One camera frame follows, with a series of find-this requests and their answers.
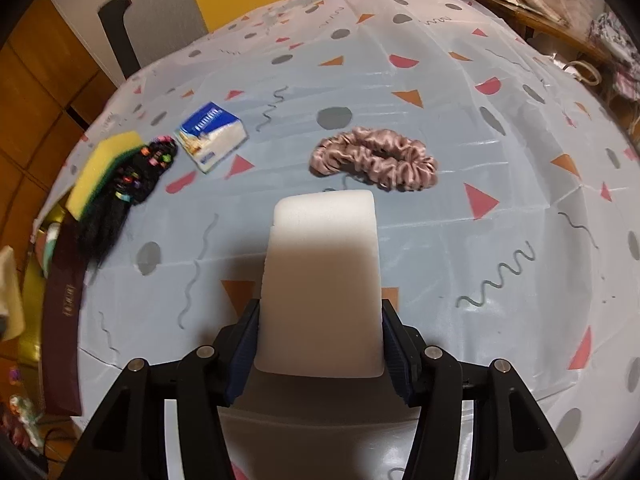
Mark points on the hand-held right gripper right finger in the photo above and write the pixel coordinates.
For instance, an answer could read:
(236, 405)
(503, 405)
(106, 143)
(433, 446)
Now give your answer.
(397, 360)

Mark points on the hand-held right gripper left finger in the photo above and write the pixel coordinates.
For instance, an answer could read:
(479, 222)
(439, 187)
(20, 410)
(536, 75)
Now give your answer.
(242, 360)

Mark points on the white sponge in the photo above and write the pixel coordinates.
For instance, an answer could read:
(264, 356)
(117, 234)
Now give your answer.
(320, 285)

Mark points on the gold tin box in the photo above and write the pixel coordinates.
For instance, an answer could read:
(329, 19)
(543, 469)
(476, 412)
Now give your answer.
(62, 320)

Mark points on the pink satin scrunchie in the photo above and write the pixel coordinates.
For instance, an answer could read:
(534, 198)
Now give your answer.
(400, 170)

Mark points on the black hairpiece with colourful beads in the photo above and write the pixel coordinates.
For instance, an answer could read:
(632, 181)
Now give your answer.
(110, 215)

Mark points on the green silicone bottle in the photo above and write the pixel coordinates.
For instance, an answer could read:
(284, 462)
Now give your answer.
(50, 250)

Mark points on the blue tissue pack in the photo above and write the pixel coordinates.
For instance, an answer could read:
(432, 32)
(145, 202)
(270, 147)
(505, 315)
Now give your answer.
(210, 137)

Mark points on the yellow green sponge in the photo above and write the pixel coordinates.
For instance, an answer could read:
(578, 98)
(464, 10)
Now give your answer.
(100, 170)

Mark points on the beige cloth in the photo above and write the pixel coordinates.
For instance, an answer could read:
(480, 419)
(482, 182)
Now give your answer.
(10, 290)

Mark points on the patterned white tablecloth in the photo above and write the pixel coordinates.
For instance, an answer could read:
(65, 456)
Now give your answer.
(450, 235)

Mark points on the wooden wardrobe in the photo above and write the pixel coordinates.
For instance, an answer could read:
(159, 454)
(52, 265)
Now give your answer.
(35, 110)

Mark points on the wooden side table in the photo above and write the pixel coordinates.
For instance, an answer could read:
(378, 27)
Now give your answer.
(550, 25)

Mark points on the pile of clothes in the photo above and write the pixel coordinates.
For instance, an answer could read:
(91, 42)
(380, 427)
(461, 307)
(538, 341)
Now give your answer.
(615, 40)

